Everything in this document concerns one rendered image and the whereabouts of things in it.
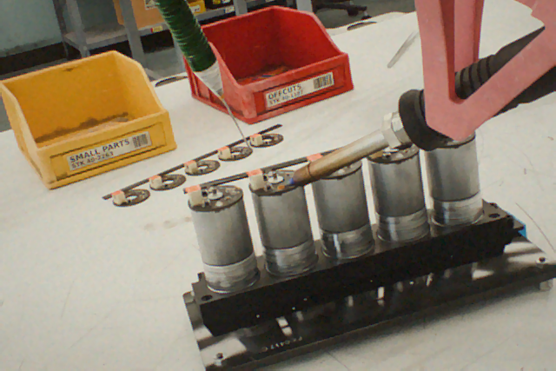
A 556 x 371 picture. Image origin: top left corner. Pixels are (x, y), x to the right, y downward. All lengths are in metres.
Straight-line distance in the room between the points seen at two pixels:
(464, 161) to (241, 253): 0.11
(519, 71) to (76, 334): 0.25
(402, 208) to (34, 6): 4.46
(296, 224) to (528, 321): 0.11
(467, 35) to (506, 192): 0.18
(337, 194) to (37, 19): 4.47
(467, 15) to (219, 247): 0.14
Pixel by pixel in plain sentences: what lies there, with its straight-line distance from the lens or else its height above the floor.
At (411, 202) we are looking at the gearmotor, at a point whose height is 0.79.
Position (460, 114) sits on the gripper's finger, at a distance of 0.30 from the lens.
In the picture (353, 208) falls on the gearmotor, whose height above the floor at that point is 0.79.
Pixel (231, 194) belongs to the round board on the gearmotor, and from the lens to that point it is 0.37.
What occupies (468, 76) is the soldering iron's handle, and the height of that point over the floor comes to 0.86.
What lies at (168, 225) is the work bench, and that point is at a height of 0.75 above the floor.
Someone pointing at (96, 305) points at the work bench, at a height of 0.75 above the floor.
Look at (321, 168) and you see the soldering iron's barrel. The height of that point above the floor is 0.82.
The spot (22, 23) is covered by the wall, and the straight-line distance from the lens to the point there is 4.80.
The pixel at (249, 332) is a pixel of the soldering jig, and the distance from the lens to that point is 0.37.
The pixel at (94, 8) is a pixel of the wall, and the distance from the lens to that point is 4.87.
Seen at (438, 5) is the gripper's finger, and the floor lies 0.90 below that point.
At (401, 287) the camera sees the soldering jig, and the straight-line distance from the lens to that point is 0.38.
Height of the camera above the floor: 0.96
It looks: 21 degrees down
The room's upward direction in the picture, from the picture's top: 11 degrees counter-clockwise
